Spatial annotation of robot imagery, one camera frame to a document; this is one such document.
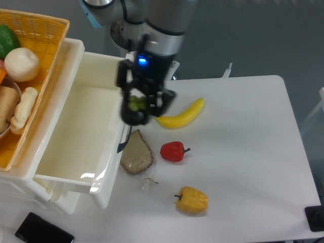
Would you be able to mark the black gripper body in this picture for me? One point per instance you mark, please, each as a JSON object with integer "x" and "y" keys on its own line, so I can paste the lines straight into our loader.
{"x": 149, "y": 72}

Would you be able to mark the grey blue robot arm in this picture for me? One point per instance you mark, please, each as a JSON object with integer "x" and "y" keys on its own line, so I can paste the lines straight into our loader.
{"x": 154, "y": 31}

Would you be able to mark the green toy pepper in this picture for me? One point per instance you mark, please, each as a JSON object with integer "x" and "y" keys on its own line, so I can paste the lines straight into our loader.
{"x": 9, "y": 41}

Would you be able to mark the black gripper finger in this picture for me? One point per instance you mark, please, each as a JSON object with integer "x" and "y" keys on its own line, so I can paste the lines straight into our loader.
{"x": 122, "y": 81}
{"x": 158, "y": 104}

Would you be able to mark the cream toy bread stick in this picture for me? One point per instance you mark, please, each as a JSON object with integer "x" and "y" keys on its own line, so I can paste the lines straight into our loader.
{"x": 23, "y": 110}

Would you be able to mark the white round toy bun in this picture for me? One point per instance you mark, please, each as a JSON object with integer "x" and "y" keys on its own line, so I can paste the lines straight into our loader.
{"x": 22, "y": 65}

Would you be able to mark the yellow toy bell pepper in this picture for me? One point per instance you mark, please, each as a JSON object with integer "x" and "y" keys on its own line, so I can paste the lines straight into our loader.
{"x": 191, "y": 200}

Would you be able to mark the dark drawer handle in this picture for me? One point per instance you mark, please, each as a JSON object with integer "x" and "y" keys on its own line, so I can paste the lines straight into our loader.
{"x": 122, "y": 146}

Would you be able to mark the yellow toy banana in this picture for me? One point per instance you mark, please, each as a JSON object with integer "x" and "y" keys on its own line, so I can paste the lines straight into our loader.
{"x": 184, "y": 118}

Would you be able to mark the wrapped brown bread slice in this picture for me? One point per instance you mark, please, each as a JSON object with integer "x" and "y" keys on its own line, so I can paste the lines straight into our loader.
{"x": 137, "y": 156}

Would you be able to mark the white plastic drawer cabinet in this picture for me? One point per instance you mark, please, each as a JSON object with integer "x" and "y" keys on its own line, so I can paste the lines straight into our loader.
{"x": 22, "y": 185}

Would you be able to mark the black smartphone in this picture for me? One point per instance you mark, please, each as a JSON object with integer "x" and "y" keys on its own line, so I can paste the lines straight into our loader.
{"x": 37, "y": 230}

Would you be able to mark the red toy bell pepper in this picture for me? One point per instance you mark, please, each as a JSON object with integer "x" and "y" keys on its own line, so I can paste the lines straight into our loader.
{"x": 173, "y": 151}

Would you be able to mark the beige toy bread roll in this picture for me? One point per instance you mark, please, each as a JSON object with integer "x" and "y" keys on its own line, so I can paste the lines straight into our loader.
{"x": 9, "y": 100}

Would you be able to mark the open white upper drawer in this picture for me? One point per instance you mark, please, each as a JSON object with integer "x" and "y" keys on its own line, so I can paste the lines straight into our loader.
{"x": 82, "y": 150}

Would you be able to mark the black device at table edge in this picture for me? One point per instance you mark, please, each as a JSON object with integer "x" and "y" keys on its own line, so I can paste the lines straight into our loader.
{"x": 314, "y": 215}

